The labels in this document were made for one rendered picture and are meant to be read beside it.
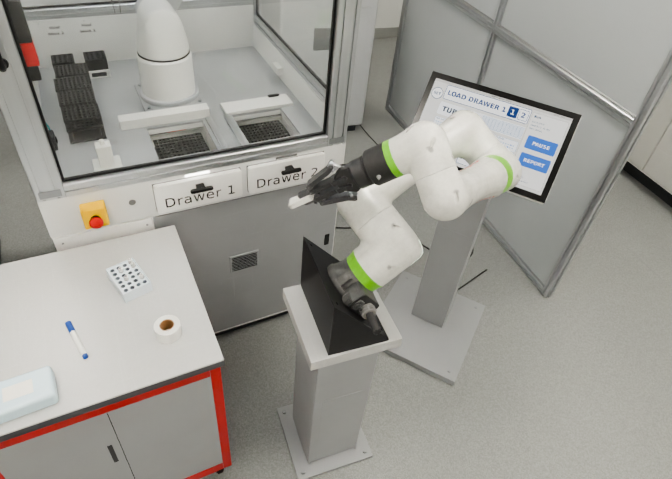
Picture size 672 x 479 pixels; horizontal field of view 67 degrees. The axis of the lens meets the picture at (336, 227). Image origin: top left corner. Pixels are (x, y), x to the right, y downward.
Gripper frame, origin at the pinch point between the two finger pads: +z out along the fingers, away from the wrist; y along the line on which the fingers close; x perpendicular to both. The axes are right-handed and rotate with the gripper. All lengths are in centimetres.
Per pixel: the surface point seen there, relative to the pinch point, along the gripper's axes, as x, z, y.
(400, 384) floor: -16, 31, -118
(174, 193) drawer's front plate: -24, 50, 6
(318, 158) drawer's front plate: -50, 13, -19
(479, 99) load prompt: -62, -44, -31
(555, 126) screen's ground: -50, -63, -46
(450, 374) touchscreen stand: -22, 12, -129
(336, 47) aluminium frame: -56, -13, 11
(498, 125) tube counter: -54, -47, -39
